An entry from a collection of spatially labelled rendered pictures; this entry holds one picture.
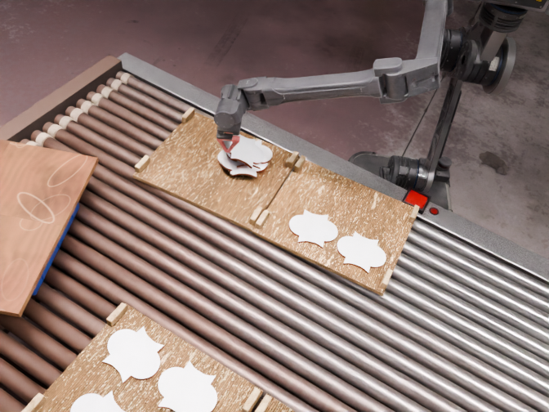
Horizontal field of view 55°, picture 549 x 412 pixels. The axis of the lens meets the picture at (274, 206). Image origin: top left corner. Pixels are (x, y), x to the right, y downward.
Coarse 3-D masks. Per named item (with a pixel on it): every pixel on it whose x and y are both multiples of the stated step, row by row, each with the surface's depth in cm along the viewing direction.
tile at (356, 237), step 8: (344, 240) 154; (352, 240) 154; (360, 240) 155; (368, 240) 155; (376, 240) 155; (344, 248) 152; (352, 248) 153; (360, 248) 153; (368, 248) 153; (376, 248) 154; (344, 256) 151; (352, 256) 151; (360, 256) 151; (368, 256) 151; (376, 256) 152; (384, 256) 152; (344, 264) 149; (352, 264) 150; (360, 264) 149; (368, 264) 150; (376, 264) 150
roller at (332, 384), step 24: (96, 240) 147; (144, 264) 144; (168, 288) 141; (216, 312) 137; (240, 336) 136; (264, 336) 135; (288, 360) 132; (336, 384) 129; (360, 408) 127; (384, 408) 127
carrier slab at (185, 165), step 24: (192, 120) 179; (168, 144) 171; (192, 144) 172; (216, 144) 174; (264, 144) 176; (168, 168) 164; (192, 168) 166; (216, 168) 167; (288, 168) 171; (168, 192) 159; (192, 192) 160; (216, 192) 161; (240, 192) 162; (264, 192) 163; (216, 216) 157; (240, 216) 156
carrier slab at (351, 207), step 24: (312, 168) 172; (288, 192) 164; (312, 192) 165; (336, 192) 167; (360, 192) 168; (288, 216) 158; (336, 216) 160; (360, 216) 162; (384, 216) 163; (408, 216) 164; (288, 240) 153; (336, 240) 155; (384, 240) 157; (336, 264) 149; (384, 264) 151
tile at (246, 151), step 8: (240, 136) 165; (240, 144) 163; (248, 144) 165; (232, 152) 159; (240, 152) 161; (248, 152) 163; (256, 152) 165; (240, 160) 160; (248, 160) 161; (256, 160) 163
